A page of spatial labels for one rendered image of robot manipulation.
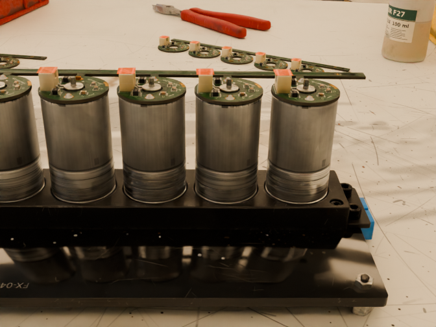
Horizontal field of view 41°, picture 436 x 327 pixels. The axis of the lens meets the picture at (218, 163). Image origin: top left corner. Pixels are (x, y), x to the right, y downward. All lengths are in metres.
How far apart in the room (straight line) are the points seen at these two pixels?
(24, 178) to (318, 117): 0.11
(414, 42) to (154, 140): 0.29
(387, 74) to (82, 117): 0.28
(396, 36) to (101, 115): 0.30
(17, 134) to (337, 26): 0.39
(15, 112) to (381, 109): 0.23
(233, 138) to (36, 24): 0.37
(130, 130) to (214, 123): 0.03
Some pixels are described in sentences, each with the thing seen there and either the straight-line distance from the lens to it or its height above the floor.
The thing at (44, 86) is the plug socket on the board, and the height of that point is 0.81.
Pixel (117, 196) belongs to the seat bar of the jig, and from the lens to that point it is 0.23.
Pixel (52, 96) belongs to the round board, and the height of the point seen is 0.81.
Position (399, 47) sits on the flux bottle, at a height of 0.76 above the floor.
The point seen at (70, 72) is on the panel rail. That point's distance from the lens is 0.23.
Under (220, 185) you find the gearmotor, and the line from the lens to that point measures 0.22.
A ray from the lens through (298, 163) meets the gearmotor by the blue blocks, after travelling 0.22.
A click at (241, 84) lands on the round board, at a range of 0.22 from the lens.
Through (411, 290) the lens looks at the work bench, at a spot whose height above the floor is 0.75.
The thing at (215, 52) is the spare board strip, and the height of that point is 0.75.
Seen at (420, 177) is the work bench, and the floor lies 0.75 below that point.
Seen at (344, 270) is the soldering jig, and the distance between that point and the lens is 0.21.
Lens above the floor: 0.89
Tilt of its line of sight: 28 degrees down
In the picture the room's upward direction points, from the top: 1 degrees clockwise
